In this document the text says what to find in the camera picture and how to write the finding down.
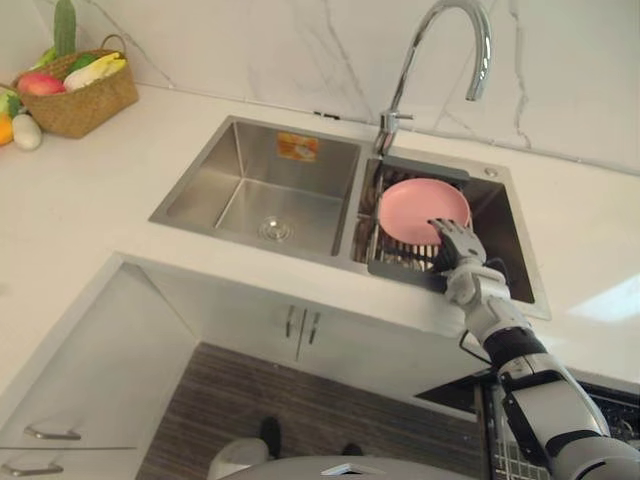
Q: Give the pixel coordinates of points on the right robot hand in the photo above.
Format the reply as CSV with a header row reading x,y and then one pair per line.
x,y
462,247

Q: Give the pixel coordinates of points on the pink round plate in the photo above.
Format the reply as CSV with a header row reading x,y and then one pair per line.
x,y
410,212

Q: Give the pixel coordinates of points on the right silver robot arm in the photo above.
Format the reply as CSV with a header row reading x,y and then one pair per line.
x,y
520,350

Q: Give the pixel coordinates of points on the grey sink drainer rack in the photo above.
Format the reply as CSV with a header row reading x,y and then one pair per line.
x,y
400,260

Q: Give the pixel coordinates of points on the round metal sink button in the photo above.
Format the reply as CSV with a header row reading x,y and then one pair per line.
x,y
490,171

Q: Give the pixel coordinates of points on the round metal sink drain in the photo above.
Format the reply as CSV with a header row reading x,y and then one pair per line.
x,y
275,228

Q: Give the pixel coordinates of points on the stainless steel double sink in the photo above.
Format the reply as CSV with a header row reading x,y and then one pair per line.
x,y
280,195

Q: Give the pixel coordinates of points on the white sink cabinet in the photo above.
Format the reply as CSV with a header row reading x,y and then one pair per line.
x,y
240,310

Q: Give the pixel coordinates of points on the chrome gooseneck faucet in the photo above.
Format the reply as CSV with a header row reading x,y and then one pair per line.
x,y
400,90

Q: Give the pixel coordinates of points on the orange sticker label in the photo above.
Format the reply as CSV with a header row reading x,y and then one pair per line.
x,y
297,146

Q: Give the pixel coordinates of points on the grey robot torso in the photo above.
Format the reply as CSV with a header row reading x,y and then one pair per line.
x,y
280,467

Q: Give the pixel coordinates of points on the white drawer cabinet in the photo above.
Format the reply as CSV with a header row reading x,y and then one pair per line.
x,y
75,360

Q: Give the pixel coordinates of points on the white and yellow cabbage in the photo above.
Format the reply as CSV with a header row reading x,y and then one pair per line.
x,y
95,72

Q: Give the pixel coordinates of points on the woven wicker basket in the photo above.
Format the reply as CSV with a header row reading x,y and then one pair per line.
x,y
80,107

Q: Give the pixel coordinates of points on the green pepper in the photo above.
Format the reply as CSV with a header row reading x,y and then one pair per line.
x,y
81,63

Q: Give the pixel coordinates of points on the white egg-shaped vegetable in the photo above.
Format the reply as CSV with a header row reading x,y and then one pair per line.
x,y
26,131

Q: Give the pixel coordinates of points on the red apple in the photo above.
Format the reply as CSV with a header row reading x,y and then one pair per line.
x,y
40,84

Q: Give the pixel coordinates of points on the green cucumber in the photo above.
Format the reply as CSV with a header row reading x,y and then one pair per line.
x,y
64,27

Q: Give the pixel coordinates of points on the orange fruit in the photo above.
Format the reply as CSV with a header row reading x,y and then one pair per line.
x,y
4,130

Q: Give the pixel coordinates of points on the green and white vegetable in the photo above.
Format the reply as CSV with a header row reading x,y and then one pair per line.
x,y
8,103

